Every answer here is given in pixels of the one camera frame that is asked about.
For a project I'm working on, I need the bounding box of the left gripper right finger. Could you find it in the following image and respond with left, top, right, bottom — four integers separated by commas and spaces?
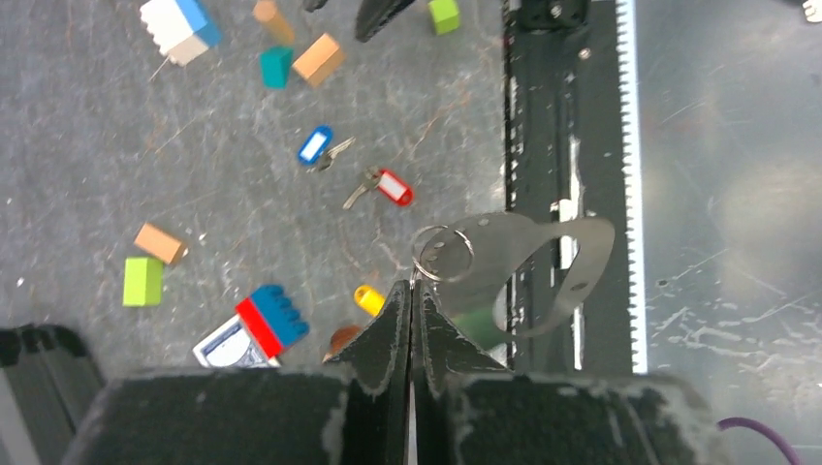
412, 281, 730, 464

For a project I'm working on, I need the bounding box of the orange wooden block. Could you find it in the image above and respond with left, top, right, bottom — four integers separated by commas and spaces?
292, 33, 346, 87

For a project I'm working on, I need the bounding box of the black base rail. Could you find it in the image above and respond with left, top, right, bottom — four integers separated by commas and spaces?
503, 1, 633, 375

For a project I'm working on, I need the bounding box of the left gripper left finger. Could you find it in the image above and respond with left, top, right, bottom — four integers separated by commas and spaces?
63, 281, 411, 464

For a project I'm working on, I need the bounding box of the tan wooden block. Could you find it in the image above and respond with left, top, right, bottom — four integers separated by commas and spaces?
134, 223, 187, 264

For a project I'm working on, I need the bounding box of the blue key tag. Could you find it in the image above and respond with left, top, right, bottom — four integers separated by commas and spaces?
297, 125, 356, 171

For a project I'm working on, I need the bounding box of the white blue lego block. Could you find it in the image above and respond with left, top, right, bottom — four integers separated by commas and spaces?
139, 0, 222, 67

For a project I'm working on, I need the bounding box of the metal keyring plate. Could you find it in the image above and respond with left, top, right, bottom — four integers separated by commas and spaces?
411, 212, 616, 343

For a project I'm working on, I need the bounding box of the red key tag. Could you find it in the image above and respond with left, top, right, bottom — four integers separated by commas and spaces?
377, 169, 414, 207

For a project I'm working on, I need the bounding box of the small green cube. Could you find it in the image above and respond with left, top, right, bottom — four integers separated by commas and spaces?
427, 0, 460, 35

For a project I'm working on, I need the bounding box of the playing card box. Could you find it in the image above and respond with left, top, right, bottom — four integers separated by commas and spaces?
192, 315, 280, 368

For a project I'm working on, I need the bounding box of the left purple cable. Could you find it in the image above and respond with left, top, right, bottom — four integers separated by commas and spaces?
715, 417, 804, 465

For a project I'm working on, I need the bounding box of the tan wooden cylinder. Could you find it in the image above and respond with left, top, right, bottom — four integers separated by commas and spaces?
252, 0, 296, 46

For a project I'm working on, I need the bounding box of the brown wooden cylinder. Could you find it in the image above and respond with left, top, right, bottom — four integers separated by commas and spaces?
322, 325, 364, 363

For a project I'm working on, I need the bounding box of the red blue lego block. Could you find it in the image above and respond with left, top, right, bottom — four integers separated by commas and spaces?
236, 284, 310, 361

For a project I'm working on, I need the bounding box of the teal wooden block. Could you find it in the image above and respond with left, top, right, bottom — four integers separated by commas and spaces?
259, 46, 293, 89

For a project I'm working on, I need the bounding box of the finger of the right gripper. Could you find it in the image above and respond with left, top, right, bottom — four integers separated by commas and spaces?
302, 0, 328, 12
355, 0, 414, 43

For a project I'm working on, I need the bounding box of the green lego brick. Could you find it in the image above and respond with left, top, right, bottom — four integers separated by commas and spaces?
122, 257, 164, 307

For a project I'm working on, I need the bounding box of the white cable duct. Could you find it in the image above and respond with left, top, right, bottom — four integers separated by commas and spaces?
616, 0, 648, 374

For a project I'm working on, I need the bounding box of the silver split ring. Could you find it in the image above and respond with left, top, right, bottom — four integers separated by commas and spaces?
409, 224, 477, 285

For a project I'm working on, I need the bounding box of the green key tag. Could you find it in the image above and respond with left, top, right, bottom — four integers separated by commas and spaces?
452, 307, 509, 351

